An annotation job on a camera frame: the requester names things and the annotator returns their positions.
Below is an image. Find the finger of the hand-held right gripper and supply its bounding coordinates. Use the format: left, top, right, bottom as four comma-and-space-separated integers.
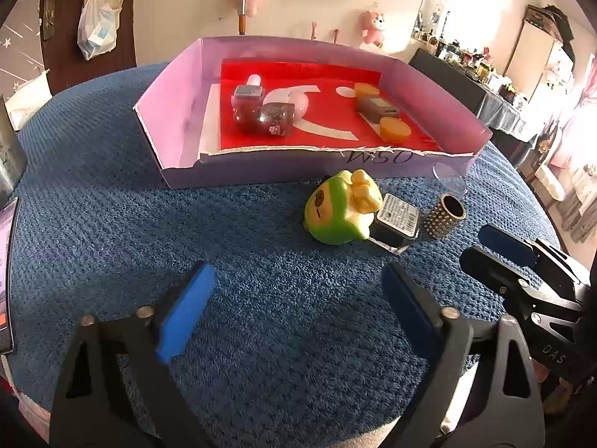
459, 245, 585, 324
478, 224, 591, 286

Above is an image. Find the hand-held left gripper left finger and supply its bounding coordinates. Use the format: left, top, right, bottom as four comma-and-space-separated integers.
49, 260, 218, 448

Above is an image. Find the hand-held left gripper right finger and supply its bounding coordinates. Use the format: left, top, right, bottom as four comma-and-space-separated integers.
381, 261, 546, 448

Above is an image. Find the gold studded cylinder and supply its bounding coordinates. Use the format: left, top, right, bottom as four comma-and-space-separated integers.
425, 193, 467, 241

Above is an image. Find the clear round lid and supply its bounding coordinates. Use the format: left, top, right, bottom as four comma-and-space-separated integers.
432, 163, 467, 197

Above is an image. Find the black labelled nail polish bottle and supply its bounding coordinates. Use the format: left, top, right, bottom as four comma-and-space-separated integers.
368, 193, 421, 255

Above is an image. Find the green and yellow toy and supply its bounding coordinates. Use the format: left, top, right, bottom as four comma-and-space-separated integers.
303, 169, 384, 246

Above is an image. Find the orange round stone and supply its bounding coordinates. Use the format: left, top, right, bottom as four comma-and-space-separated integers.
379, 116, 412, 144

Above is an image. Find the brown rectangular bottle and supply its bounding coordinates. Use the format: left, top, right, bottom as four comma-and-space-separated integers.
357, 94, 402, 121

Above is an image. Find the purple cardboard box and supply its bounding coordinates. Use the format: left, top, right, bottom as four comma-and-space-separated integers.
134, 35, 494, 190

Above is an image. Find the dark red ball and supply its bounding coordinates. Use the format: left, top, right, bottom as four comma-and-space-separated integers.
232, 103, 264, 132

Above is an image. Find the glitter nail polish bottle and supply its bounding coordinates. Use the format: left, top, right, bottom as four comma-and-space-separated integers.
259, 100, 297, 138

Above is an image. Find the pink earbud case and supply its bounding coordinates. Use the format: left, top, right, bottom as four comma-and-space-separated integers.
287, 90, 310, 119

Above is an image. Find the white stool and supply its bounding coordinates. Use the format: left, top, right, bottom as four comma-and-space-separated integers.
534, 165, 567, 201

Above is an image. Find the blue textured mat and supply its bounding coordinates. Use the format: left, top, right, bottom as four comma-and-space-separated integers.
9, 63, 560, 439

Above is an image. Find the grey cloth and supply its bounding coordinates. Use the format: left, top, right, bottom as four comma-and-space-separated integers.
476, 88, 532, 141

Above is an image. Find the pink curtain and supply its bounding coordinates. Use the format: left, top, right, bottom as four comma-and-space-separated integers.
550, 53, 597, 169

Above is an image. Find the row of small bottles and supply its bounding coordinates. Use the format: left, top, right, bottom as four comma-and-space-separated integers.
413, 32, 528, 103

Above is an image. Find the smartphone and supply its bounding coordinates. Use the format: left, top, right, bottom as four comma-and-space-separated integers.
0, 197, 20, 354

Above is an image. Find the white wardrobe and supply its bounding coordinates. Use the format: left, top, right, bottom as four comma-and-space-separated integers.
506, 4, 576, 103

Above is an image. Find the clear white-capped nail polish bottle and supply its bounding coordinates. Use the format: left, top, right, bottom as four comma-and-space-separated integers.
232, 74, 263, 108

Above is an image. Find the metal cup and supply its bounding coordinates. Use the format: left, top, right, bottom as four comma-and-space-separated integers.
0, 96, 29, 201

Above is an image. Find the red printed liner sheet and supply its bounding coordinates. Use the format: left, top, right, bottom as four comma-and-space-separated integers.
219, 58, 444, 154

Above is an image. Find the pink bear plush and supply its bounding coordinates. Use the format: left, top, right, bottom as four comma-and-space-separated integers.
359, 9, 387, 48

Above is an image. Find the dark brown door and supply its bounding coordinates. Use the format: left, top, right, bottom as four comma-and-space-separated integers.
40, 0, 137, 96

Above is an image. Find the white plastic bag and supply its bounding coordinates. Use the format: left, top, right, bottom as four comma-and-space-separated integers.
77, 0, 117, 61

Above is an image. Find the star printed curtain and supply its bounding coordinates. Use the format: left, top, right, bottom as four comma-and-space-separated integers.
0, 0, 52, 131

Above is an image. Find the white cable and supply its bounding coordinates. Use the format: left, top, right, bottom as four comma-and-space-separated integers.
0, 355, 19, 393

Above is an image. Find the wall mirror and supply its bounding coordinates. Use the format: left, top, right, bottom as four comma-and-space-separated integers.
410, 0, 460, 57

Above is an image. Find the metal door handle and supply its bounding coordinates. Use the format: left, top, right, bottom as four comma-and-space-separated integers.
41, 0, 74, 42

